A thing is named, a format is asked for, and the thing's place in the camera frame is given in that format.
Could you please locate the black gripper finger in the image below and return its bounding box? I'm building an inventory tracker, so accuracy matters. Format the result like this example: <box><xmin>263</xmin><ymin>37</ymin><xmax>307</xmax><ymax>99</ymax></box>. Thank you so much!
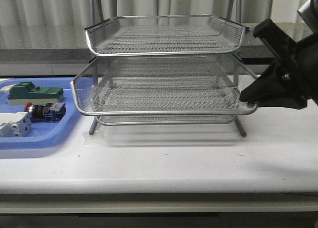
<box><xmin>253</xmin><ymin>18</ymin><xmax>296</xmax><ymax>63</ymax></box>
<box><xmin>239</xmin><ymin>60</ymin><xmax>308</xmax><ymax>110</ymax></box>

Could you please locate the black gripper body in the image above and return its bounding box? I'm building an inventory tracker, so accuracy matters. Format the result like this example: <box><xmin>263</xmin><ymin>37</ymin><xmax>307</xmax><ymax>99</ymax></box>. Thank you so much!
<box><xmin>282</xmin><ymin>33</ymin><xmax>318</xmax><ymax>104</ymax></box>

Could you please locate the silver mesh tray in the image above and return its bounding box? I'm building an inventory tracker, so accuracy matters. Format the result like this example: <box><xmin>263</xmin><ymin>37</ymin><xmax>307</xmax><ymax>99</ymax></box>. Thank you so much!
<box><xmin>85</xmin><ymin>14</ymin><xmax>246</xmax><ymax>57</ymax></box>
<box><xmin>71</xmin><ymin>54</ymin><xmax>258</xmax><ymax>116</ymax></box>
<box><xmin>97</xmin><ymin>115</ymin><xmax>235</xmax><ymax>126</ymax></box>

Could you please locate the red emergency stop button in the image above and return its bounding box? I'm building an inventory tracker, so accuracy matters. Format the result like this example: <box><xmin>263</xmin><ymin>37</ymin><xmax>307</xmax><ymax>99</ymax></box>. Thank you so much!
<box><xmin>24</xmin><ymin>102</ymin><xmax>66</xmax><ymax>122</ymax></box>

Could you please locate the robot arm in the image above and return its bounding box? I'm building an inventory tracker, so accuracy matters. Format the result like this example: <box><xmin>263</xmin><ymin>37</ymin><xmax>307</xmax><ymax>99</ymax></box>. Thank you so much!
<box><xmin>239</xmin><ymin>0</ymin><xmax>318</xmax><ymax>109</ymax></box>

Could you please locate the grey stone counter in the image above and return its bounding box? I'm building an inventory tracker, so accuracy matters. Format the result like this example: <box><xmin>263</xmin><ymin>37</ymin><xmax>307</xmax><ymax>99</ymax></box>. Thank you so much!
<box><xmin>0</xmin><ymin>22</ymin><xmax>318</xmax><ymax>63</ymax></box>

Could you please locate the blue plastic tray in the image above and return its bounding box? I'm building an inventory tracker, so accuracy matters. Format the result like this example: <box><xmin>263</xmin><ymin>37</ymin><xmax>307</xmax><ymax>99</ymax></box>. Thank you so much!
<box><xmin>0</xmin><ymin>77</ymin><xmax>81</xmax><ymax>150</ymax></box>

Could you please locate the white circuit breaker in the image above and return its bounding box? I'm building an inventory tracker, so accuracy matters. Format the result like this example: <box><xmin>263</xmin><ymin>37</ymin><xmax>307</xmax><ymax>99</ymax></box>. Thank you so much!
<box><xmin>0</xmin><ymin>112</ymin><xmax>31</xmax><ymax>137</ymax></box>

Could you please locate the silver metal rack frame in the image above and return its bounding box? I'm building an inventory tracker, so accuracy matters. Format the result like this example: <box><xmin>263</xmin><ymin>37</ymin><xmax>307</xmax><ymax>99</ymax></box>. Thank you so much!
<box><xmin>88</xmin><ymin>0</ymin><xmax>247</xmax><ymax>138</ymax></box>

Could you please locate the green and beige switch block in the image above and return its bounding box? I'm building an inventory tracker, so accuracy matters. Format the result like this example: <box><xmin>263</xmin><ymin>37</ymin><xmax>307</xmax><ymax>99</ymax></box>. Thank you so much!
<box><xmin>0</xmin><ymin>81</ymin><xmax>64</xmax><ymax>105</ymax></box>

